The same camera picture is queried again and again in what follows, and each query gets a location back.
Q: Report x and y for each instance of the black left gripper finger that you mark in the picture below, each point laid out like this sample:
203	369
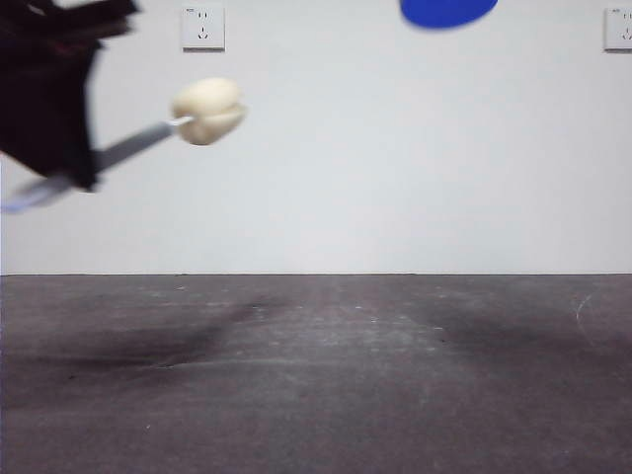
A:
49	108

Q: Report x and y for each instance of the blue ribbed plastic cup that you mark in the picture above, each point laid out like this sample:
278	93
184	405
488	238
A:
447	12

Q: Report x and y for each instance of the white wall socket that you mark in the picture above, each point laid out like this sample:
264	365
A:
203	28
619	28

